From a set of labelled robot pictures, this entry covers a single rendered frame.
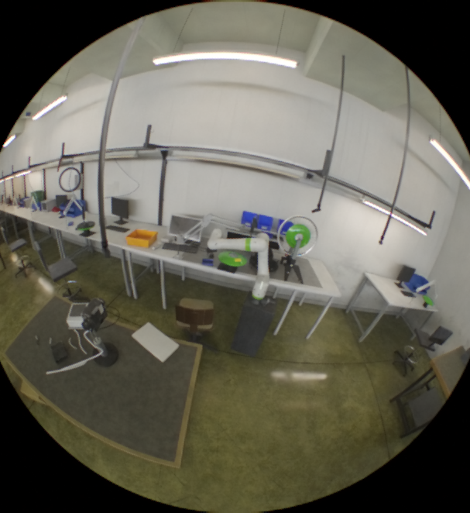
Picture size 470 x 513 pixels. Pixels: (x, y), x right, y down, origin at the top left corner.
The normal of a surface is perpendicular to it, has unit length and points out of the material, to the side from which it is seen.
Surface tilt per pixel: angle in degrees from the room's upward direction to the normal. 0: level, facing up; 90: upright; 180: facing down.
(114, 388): 0
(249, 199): 90
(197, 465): 0
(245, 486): 0
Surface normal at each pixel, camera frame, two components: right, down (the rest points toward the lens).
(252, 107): -0.13, 0.44
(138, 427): 0.18, -0.87
